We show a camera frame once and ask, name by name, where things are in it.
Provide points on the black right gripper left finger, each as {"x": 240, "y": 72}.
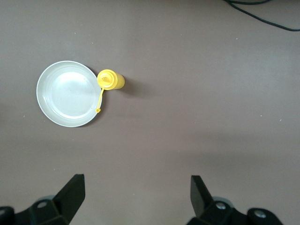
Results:
{"x": 68, "y": 197}

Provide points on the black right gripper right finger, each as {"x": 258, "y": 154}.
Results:
{"x": 204, "y": 201}

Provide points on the yellow mustard squeeze bottle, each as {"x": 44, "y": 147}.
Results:
{"x": 112, "y": 79}

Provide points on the beige plate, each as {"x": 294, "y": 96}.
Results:
{"x": 70, "y": 93}

